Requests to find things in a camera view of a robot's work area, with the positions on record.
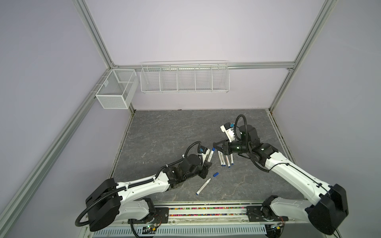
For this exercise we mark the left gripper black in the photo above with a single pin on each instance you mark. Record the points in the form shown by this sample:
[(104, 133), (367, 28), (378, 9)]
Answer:
[(204, 168)]

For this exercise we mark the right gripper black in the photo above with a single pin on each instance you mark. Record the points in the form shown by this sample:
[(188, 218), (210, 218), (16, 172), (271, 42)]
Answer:
[(224, 146)]

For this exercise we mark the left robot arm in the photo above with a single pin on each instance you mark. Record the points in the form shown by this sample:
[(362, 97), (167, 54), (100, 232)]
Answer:
[(112, 201)]

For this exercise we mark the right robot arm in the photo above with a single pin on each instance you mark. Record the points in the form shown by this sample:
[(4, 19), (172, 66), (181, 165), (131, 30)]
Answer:
[(324, 206)]

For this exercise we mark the white mesh box basket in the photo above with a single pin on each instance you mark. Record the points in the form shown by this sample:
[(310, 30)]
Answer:
[(118, 89)]

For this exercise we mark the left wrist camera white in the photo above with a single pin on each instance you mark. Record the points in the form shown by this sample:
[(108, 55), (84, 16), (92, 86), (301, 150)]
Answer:
[(204, 153)]

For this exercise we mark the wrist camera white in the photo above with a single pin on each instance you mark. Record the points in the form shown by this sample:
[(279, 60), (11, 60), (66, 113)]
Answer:
[(204, 153), (228, 129)]

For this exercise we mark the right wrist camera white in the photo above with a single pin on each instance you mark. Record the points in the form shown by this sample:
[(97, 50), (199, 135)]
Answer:
[(228, 129)]

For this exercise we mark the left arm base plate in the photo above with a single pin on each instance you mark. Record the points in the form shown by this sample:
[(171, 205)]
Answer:
[(159, 215)]

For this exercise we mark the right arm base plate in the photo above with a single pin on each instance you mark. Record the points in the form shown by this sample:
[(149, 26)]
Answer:
[(263, 214)]

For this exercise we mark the white vented cable duct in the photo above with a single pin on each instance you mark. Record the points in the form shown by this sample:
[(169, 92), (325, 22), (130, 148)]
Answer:
[(184, 231)]

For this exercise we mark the white wire shelf basket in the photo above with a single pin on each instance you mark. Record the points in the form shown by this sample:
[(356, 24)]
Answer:
[(185, 76)]

